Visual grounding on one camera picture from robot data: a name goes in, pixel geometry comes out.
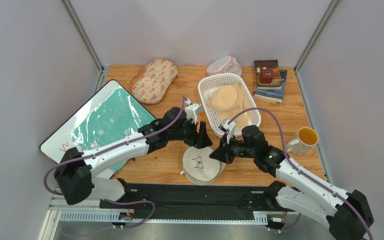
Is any beige bra in basket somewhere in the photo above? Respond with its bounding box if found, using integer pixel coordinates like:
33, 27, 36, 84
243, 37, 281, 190
207, 83, 250, 122

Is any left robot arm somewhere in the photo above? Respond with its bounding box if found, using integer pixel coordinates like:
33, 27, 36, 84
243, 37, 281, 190
53, 107, 213, 205

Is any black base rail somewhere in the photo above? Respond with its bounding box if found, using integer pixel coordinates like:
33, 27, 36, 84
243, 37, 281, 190
92, 182, 289, 231

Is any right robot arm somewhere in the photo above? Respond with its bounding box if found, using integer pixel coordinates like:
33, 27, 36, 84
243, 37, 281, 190
210, 125, 374, 240

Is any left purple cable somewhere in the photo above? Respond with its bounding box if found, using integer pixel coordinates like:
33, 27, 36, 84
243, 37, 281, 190
43, 95, 193, 197

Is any stack of books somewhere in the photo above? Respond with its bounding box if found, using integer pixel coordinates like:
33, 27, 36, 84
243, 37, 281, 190
253, 59, 287, 103

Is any dark red cube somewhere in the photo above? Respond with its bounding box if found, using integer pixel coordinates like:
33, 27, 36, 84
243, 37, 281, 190
259, 68, 275, 85

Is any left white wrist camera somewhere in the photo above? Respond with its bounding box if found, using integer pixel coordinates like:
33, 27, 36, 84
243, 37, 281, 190
184, 103, 204, 125

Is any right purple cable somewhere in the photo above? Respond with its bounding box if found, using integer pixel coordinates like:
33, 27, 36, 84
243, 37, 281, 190
226, 107, 375, 240

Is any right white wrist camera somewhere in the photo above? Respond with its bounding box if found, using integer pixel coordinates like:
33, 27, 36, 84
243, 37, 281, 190
218, 119, 236, 144

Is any floral fabric pouch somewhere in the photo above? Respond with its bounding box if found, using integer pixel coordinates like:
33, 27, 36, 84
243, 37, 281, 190
131, 58, 179, 105

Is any white mug yellow inside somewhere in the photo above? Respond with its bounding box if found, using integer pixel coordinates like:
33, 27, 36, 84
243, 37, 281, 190
285, 127, 319, 156

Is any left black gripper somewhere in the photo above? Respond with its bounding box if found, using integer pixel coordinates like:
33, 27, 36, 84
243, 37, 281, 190
168, 116, 213, 149

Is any whiteboard with green sheet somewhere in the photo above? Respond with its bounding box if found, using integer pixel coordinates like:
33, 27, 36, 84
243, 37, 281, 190
39, 80, 155, 163

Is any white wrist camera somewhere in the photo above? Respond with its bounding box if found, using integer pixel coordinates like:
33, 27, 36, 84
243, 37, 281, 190
218, 119, 236, 144
184, 103, 204, 125

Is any pink-trimmed mesh bag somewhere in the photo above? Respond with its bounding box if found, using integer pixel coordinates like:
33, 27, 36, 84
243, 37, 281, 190
206, 55, 243, 76

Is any white perforated plastic basket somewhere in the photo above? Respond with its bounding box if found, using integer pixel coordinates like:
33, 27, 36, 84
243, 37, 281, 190
197, 73, 257, 138

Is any round white mesh laundry bag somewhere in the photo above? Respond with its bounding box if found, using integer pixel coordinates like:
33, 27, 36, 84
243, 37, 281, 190
180, 146, 226, 186

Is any purple cable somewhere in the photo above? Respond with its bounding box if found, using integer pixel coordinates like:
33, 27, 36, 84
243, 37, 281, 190
226, 107, 375, 240
43, 95, 193, 197

